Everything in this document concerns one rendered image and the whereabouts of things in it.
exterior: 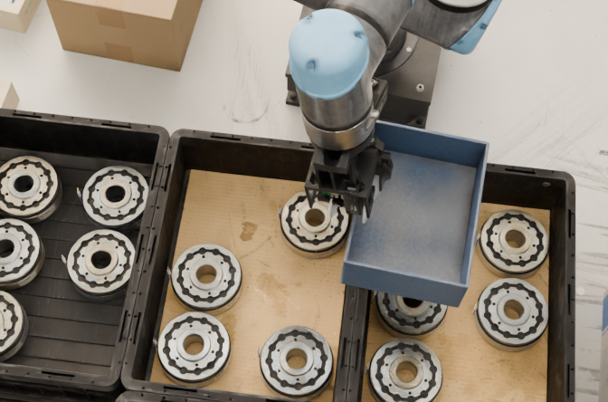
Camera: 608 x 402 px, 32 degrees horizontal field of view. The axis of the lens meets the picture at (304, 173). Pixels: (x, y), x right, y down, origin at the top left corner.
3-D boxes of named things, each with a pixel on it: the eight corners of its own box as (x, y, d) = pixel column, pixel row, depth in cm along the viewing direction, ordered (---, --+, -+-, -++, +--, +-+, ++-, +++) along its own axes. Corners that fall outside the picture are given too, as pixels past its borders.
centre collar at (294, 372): (282, 339, 149) (282, 338, 148) (317, 346, 148) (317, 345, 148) (275, 373, 146) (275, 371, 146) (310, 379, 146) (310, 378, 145)
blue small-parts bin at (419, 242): (367, 145, 139) (372, 119, 133) (479, 167, 138) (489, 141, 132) (339, 283, 130) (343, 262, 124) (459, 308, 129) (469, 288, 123)
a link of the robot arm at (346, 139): (309, 66, 110) (385, 77, 108) (314, 90, 114) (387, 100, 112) (291, 126, 107) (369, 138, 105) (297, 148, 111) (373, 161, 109)
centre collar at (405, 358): (390, 353, 148) (390, 352, 147) (424, 358, 148) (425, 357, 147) (386, 387, 146) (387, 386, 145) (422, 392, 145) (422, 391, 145)
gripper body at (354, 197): (307, 210, 121) (293, 157, 110) (325, 147, 124) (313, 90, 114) (372, 221, 119) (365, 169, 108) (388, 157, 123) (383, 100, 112)
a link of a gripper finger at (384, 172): (354, 189, 126) (346, 153, 119) (357, 177, 127) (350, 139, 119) (393, 195, 125) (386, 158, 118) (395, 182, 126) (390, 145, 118)
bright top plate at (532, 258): (479, 208, 159) (480, 206, 158) (546, 213, 159) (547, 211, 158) (480, 270, 154) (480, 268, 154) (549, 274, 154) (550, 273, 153)
